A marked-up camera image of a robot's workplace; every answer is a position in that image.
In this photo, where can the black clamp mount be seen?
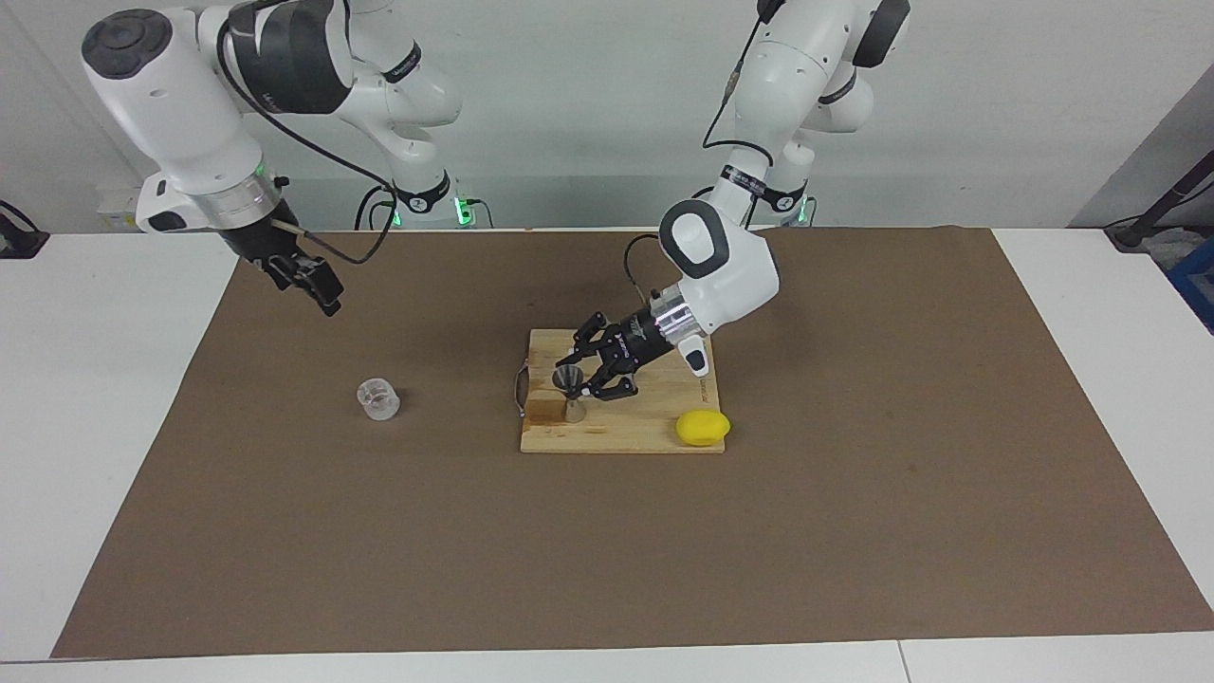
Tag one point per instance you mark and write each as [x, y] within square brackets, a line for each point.
[19, 242]

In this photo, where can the brown table mat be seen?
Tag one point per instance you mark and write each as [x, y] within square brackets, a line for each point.
[607, 550]

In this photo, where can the black stand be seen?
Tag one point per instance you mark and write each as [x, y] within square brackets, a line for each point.
[1138, 228]

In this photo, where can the wooden cutting board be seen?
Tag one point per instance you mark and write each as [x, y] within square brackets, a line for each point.
[645, 427]

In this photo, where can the metal double jigger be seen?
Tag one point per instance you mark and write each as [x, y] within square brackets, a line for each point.
[574, 410]

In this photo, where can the yellow lemon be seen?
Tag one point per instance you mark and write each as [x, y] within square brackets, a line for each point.
[702, 429]

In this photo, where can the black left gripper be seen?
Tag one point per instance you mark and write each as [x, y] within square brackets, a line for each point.
[637, 340]

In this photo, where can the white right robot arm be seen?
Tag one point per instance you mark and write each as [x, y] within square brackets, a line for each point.
[171, 104]

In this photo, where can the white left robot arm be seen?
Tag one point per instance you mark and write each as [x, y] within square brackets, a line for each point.
[730, 275]

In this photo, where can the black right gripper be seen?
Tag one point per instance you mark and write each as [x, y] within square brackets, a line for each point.
[266, 245]

